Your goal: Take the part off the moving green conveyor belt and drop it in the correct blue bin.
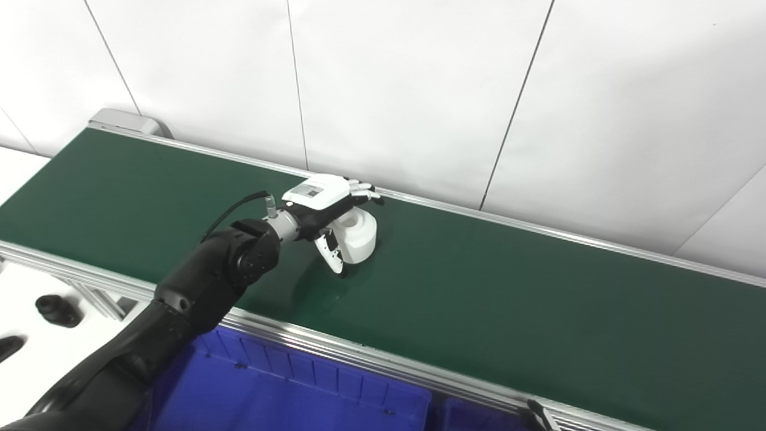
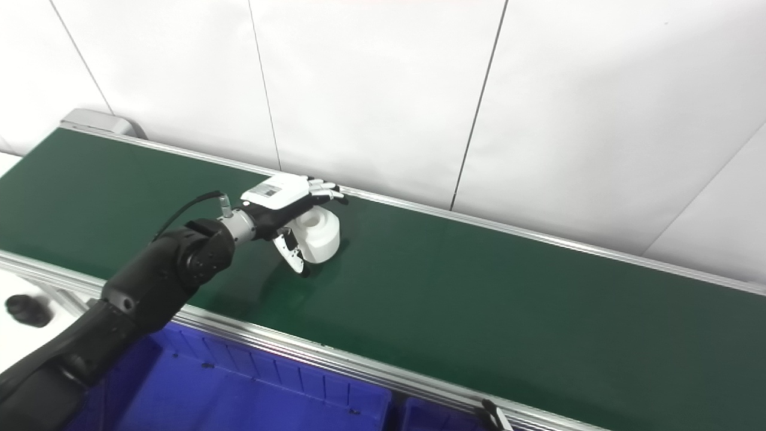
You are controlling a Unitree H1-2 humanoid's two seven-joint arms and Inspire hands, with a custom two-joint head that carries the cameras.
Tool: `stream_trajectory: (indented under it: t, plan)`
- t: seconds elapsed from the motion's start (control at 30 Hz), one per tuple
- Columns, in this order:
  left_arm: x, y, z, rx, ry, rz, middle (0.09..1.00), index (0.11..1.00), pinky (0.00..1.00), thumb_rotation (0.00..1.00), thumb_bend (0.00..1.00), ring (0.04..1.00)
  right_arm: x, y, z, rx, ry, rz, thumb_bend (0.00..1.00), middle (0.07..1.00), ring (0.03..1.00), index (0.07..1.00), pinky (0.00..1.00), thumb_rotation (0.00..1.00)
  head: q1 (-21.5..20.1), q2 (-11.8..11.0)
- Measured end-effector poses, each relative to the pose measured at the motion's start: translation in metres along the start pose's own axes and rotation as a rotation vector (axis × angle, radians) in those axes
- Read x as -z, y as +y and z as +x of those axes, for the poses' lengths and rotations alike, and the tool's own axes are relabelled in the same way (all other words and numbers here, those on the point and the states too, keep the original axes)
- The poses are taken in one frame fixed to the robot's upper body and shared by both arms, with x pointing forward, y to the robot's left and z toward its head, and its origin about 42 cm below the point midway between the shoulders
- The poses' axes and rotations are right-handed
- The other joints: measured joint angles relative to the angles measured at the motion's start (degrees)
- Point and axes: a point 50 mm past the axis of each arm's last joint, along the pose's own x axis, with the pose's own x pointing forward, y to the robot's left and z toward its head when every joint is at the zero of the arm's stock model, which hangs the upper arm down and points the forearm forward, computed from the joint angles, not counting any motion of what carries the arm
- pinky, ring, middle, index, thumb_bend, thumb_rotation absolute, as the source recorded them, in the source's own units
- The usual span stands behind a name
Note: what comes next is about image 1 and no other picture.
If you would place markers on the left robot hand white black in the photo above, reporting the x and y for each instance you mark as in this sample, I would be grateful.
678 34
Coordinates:
317 200

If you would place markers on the grey conveyor end cover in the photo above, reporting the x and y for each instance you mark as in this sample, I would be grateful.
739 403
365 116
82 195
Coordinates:
128 123

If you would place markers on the white cylindrical part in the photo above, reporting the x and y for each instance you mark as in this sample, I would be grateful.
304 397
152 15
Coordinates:
359 236

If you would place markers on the aluminium conveyor support strut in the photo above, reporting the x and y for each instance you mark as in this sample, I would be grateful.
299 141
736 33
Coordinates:
99 299

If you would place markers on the blue plastic bin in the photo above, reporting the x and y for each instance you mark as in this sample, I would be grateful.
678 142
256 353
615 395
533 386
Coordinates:
473 419
287 395

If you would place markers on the black cylindrical part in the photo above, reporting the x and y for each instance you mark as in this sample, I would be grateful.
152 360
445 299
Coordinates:
58 310

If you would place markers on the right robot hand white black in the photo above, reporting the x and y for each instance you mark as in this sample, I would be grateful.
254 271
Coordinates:
546 418

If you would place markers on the green conveyor belt aluminium frame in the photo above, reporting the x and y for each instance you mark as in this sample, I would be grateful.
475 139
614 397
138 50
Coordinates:
479 287

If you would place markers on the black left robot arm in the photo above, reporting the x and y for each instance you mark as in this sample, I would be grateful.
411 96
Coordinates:
197 287

